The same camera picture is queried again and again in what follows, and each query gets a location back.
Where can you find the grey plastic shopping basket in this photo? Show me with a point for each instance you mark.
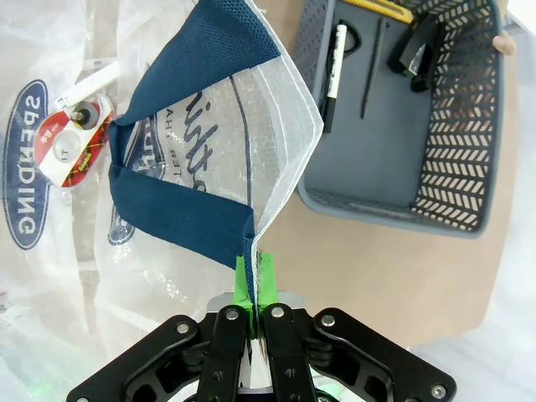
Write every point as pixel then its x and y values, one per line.
pixel 377 159

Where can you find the person's hand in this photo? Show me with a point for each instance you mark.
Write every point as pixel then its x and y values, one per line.
pixel 503 44

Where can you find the yellow utility knife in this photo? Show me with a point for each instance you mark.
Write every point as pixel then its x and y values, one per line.
pixel 404 14

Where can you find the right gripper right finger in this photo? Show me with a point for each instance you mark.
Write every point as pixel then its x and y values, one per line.
pixel 343 360

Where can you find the thin black stick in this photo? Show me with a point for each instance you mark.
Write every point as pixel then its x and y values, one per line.
pixel 372 71

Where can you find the white marker pen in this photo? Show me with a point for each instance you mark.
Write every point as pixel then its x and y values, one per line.
pixel 337 63

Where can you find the red tartan tape dispenser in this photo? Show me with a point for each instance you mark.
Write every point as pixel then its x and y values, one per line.
pixel 67 151

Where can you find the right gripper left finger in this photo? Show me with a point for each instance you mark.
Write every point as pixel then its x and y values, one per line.
pixel 167 360

